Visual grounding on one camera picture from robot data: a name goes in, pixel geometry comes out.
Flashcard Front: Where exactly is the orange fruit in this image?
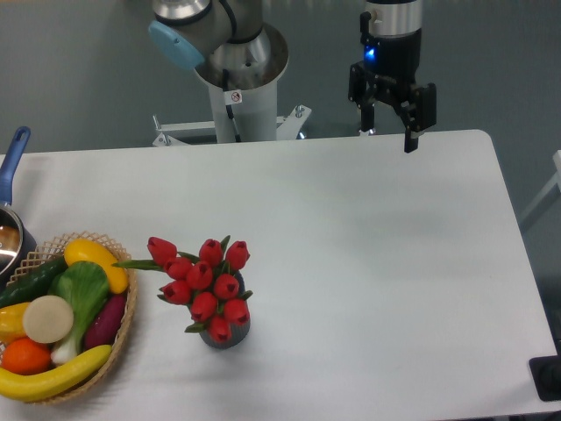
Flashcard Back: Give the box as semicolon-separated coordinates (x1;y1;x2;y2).
1;338;51;375

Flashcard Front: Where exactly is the yellow banana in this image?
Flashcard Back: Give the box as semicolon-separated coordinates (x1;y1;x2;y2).
1;345;112;403

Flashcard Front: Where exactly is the red tulip bouquet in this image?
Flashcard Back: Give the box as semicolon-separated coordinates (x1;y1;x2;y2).
115;237;251;339

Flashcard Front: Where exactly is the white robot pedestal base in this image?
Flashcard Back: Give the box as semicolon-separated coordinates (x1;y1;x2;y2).
151;68;313;148

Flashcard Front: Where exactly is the beige round disc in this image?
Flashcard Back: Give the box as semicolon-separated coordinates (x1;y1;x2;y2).
22;295;74;344

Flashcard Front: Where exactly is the green bok choy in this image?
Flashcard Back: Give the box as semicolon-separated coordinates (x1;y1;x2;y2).
49;260;109;366

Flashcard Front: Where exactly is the purple sweet potato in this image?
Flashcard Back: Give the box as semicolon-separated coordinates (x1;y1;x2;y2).
83;295;126;350

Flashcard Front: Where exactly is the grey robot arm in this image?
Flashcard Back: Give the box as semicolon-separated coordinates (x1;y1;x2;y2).
148;1;437;153

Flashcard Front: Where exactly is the dark grey ribbed vase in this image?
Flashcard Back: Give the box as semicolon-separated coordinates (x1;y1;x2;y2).
199;272;251;350

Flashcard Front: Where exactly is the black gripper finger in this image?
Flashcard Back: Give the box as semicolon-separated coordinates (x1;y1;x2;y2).
399;82;437;153
348;65;377;132

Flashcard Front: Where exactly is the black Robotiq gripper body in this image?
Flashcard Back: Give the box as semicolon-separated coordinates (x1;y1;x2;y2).
348;31;422;114

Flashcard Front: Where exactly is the woven wicker basket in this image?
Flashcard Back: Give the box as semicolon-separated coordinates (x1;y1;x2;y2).
8;232;138;404

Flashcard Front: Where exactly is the black device at table edge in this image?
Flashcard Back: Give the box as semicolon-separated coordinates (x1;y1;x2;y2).
529;355;560;402

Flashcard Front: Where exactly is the yellow pepper left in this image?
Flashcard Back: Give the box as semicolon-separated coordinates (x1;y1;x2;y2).
0;302;30;344

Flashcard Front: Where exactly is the green cucumber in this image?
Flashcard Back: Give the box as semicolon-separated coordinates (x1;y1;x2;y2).
1;257;67;308

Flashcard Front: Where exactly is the white frame at right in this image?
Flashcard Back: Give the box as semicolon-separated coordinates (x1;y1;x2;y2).
519;150;560;233

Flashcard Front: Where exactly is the blue handled saucepan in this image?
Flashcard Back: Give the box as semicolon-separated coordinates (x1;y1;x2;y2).
1;126;36;290

